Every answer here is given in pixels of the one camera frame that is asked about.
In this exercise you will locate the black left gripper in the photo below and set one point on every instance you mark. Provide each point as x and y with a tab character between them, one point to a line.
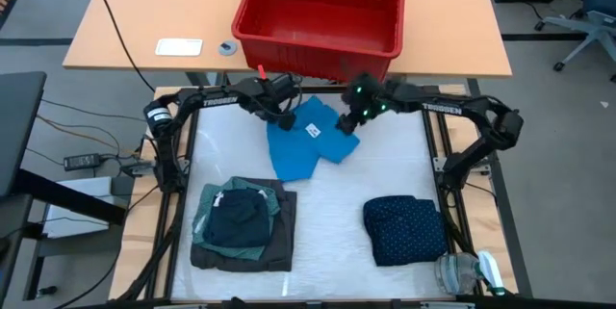
279	95

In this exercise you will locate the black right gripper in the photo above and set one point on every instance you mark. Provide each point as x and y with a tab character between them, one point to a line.
368	112

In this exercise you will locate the bright blue garment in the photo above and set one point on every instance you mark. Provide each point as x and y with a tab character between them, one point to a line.
298	155

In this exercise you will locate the red plastic bin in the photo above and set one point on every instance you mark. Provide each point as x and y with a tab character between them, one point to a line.
317	61

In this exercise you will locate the plain dark blue garment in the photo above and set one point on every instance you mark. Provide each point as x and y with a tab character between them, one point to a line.
238	220

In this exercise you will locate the dark grey garment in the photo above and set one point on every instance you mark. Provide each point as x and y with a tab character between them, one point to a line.
284	241

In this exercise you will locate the navy dotted garment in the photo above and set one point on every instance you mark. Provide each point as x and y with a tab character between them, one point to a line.
404	232

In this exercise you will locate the teal patterned shirt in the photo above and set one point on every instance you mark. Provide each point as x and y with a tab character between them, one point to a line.
198	224

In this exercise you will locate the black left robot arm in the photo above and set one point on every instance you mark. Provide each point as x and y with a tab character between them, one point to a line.
216	99

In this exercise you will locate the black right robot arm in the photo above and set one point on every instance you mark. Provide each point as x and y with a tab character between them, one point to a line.
457	107

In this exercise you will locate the small red clip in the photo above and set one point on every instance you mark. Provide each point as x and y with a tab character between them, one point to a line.
261	71

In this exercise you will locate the grey round desk grommet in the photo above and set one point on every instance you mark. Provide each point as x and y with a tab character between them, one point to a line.
227	48

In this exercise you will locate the white rectangular pad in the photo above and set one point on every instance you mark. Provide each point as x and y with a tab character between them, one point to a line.
179	47

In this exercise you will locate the plywood work table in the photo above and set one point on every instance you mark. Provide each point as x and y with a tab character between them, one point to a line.
486	232

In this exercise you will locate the light wooden desk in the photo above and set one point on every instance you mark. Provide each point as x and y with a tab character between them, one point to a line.
144	10

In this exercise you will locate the black power adapter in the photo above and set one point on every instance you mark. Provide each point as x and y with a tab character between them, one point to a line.
82	161

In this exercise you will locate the white box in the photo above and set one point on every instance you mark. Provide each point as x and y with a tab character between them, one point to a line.
77	208

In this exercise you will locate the grey office chair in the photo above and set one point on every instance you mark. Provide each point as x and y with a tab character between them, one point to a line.
592	20

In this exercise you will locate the black side table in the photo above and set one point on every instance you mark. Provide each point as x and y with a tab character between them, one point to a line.
19	121

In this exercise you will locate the black metal rig frame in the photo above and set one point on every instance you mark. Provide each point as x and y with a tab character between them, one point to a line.
435	138

